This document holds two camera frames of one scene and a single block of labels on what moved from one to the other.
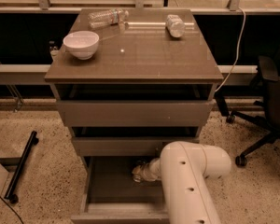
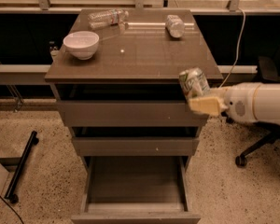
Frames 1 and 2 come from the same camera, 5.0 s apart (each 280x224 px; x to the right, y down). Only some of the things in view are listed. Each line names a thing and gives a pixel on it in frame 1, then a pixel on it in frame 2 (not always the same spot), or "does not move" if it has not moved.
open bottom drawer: x=110 y=195 does not move
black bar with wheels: x=33 y=139 does not move
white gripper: x=145 y=172 to x=239 y=102
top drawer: x=132 y=113 does not move
